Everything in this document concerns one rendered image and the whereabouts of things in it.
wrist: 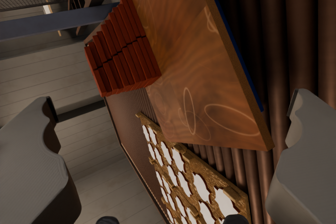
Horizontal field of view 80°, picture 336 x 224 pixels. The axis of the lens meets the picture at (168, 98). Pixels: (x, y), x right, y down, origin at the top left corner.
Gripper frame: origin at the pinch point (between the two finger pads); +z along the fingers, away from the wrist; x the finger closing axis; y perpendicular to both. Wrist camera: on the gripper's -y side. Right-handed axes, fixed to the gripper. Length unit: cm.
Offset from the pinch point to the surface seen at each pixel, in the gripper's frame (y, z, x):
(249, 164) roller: 41, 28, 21
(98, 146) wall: 342, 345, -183
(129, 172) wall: 390, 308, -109
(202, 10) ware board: -0.4, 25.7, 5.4
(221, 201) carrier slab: 67, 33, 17
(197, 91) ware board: 16.4, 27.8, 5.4
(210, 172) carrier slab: 59, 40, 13
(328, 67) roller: 7.3, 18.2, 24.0
